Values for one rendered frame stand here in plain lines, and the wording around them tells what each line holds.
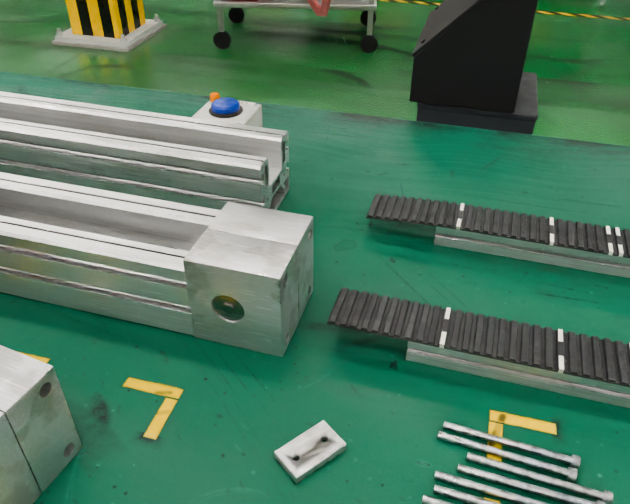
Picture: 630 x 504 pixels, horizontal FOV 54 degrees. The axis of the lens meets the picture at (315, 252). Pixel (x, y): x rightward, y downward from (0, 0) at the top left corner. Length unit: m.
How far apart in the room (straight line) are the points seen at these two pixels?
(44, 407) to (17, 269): 0.22
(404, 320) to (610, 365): 0.18
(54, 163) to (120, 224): 0.20
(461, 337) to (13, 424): 0.36
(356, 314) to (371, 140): 0.43
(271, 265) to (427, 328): 0.15
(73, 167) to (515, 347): 0.56
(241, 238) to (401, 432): 0.22
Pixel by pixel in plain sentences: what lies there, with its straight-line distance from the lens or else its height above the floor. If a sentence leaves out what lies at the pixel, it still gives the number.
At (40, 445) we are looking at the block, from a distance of 0.51.
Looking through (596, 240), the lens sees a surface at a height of 0.81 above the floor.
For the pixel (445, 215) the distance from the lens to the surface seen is 0.73.
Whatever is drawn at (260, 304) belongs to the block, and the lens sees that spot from 0.55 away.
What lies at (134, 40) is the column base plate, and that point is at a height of 0.03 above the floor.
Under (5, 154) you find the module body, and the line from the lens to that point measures 0.89.
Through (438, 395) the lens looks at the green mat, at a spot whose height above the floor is 0.78.
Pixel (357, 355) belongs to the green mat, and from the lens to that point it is 0.59.
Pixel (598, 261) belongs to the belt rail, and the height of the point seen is 0.79.
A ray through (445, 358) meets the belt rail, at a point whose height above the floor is 0.79.
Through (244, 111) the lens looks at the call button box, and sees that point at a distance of 0.90.
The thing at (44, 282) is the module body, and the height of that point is 0.81.
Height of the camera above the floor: 1.20
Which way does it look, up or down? 37 degrees down
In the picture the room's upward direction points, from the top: straight up
